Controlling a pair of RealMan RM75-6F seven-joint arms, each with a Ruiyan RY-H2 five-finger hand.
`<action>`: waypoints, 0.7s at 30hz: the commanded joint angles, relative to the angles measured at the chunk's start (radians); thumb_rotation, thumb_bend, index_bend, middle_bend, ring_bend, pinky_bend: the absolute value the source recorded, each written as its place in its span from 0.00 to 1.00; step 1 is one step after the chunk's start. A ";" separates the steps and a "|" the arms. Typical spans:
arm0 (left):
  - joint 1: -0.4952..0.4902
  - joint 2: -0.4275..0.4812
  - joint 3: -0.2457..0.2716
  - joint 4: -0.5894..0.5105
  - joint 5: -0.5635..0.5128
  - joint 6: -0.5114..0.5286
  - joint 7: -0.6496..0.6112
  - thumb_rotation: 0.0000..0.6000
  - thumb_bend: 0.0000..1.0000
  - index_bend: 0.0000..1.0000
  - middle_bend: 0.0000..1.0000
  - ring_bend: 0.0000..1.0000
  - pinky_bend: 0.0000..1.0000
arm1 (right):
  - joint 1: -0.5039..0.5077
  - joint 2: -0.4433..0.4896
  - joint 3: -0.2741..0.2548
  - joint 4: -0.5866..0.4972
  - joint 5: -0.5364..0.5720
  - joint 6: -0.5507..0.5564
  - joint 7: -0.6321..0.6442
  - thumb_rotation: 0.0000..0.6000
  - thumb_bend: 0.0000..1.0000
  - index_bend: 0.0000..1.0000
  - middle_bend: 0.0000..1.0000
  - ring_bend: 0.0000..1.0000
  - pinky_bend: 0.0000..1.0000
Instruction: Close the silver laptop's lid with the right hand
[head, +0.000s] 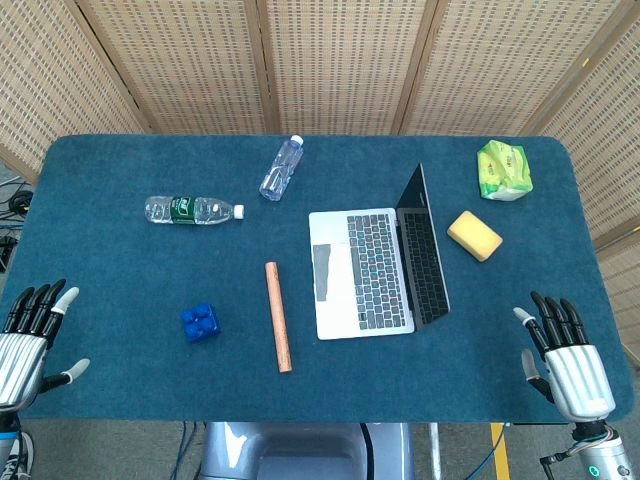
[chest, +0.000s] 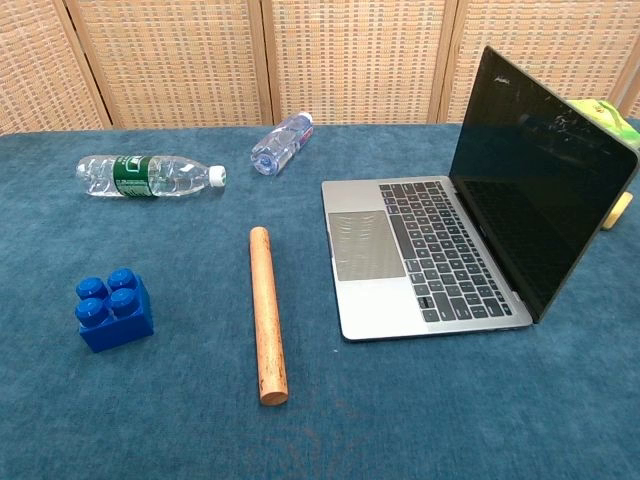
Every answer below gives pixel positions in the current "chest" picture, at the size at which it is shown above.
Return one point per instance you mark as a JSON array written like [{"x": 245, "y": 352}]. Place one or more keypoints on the silver laptop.
[{"x": 435, "y": 260}]

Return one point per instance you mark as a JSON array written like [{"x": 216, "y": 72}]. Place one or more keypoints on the wooden rolling pin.
[{"x": 267, "y": 310}]

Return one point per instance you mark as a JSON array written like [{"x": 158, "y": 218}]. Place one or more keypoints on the clear bottle with blue label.
[{"x": 281, "y": 145}]

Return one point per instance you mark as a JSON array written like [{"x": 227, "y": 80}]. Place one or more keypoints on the teal table cloth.
[{"x": 200, "y": 300}]

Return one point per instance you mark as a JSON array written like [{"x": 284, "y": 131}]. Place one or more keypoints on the woven folding screen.
[{"x": 320, "y": 60}]

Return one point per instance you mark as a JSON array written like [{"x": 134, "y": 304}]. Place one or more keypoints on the clear bottle with green label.
[{"x": 150, "y": 176}]

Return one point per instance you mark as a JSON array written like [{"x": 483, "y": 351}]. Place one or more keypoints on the blue toy building block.
[{"x": 116, "y": 312}]

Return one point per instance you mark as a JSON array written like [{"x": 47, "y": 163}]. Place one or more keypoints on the yellow sponge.
[{"x": 617, "y": 212}]

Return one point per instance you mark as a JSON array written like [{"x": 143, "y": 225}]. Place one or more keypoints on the green tissue pack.
[{"x": 607, "y": 117}]

